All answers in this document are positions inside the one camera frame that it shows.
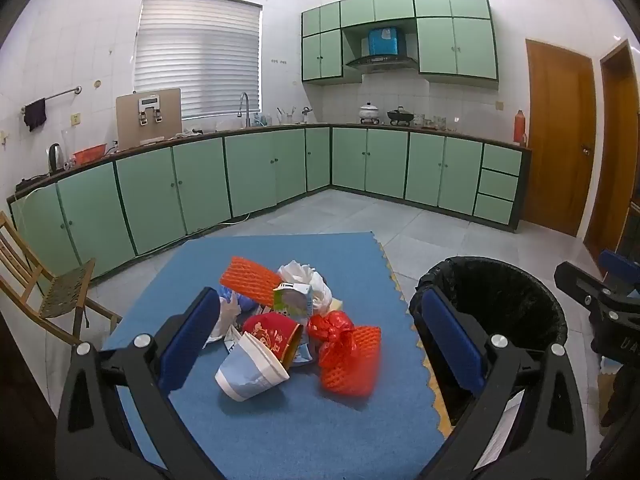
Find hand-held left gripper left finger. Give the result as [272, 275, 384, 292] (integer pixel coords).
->
[55, 287, 223, 480]

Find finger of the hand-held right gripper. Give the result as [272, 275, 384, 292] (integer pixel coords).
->
[554, 261, 613, 311]
[597, 250, 640, 291]

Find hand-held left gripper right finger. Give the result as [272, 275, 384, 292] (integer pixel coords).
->
[410, 287, 588, 480]

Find white tissue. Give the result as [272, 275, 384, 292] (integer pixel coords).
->
[277, 260, 333, 316]
[207, 292, 246, 343]

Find blue plastic wrapper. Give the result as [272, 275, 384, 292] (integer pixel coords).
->
[220, 285, 261, 312]

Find blue white paper cup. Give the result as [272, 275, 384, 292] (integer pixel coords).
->
[215, 332, 291, 402]

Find black trash bin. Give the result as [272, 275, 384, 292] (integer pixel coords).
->
[409, 256, 568, 426]

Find red paper cup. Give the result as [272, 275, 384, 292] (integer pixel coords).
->
[242, 312, 304, 365]

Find orange foam fruit net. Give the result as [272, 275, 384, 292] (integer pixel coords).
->
[220, 256, 283, 306]
[319, 325, 382, 397]

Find green white milk carton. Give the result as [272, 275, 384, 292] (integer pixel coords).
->
[272, 282, 315, 318]

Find red plastic bag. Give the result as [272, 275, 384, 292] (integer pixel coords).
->
[306, 310, 356, 356]

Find cardboard box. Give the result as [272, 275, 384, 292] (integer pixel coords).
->
[597, 374, 618, 428]

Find yellow foam mat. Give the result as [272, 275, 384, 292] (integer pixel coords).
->
[379, 242, 453, 436]

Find plain wooden door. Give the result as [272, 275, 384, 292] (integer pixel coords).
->
[582, 39, 640, 266]

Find wooden chair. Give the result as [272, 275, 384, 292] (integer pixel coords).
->
[0, 210, 123, 346]

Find green base cabinets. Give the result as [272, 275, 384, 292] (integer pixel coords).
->
[7, 125, 532, 281]

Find blue foam mat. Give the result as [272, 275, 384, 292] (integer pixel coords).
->
[100, 231, 448, 480]

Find red plastic basin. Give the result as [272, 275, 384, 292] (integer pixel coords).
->
[71, 144, 108, 165]

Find brown board with device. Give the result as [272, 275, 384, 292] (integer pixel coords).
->
[116, 88, 183, 150]

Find black cooktop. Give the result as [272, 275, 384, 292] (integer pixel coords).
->
[15, 175, 52, 192]

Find dark towel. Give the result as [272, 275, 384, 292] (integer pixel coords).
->
[23, 99, 47, 132]

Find white window blind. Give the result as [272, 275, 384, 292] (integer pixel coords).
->
[133, 0, 263, 121]

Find range hood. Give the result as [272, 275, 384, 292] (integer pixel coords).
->
[345, 25, 420, 72]

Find wooden door with handle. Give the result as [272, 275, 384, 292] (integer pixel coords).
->
[520, 39, 597, 237]

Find green wall cabinets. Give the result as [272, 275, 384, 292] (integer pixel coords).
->
[301, 0, 500, 92]

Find metal towel rail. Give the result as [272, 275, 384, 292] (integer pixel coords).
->
[21, 86, 82, 113]

